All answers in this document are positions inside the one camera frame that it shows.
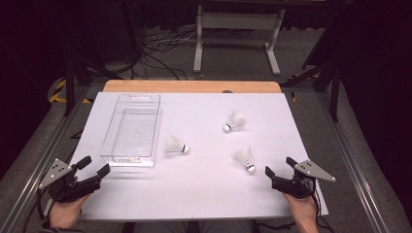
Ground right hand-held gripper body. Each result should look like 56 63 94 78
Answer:
271 159 337 200

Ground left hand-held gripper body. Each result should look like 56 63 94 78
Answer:
38 157 102 204

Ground white feather shuttlecock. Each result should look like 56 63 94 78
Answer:
164 134 190 154
223 111 247 133
233 146 257 175

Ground clear plastic bin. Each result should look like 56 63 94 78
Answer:
99 93 163 168

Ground person's right hand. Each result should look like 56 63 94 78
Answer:
282 193 319 226

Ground person's left hand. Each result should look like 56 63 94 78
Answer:
48 194 90 229

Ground white table board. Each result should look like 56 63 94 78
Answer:
70 91 329 221

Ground yellow black floor tape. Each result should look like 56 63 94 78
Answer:
48 79 93 105

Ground black metal stand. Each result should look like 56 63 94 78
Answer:
62 54 124 117
280 57 341 123

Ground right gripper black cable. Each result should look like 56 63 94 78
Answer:
258 188 326 231

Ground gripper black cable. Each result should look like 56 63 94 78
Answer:
258 188 326 231
36 188 54 224

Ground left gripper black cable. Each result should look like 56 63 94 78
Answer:
36 188 54 224

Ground grey metal floor rail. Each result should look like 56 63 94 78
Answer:
0 86 95 233
315 91 390 233

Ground black floor cable bundle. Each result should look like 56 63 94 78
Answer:
130 27 198 82

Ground white metal stand frame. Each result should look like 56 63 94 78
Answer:
192 4 286 77

